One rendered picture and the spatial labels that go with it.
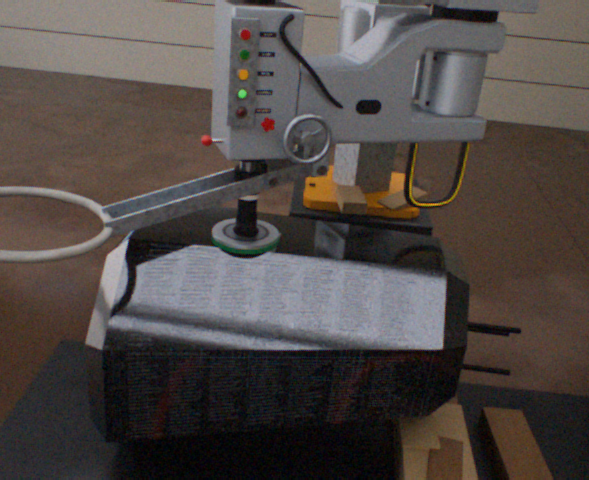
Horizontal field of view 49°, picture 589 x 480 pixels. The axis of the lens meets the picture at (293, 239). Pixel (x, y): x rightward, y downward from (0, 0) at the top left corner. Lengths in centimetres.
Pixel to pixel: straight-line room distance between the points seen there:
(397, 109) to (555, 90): 641
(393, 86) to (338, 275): 59
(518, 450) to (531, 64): 613
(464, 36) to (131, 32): 675
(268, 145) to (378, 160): 102
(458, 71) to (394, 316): 77
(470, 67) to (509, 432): 139
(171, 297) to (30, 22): 728
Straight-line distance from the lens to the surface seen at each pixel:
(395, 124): 200
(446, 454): 231
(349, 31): 264
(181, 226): 214
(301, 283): 196
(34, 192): 215
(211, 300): 195
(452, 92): 209
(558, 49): 825
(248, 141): 183
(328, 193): 276
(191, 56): 830
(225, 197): 192
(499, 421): 273
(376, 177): 281
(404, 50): 196
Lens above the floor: 174
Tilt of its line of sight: 25 degrees down
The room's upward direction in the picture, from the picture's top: 5 degrees clockwise
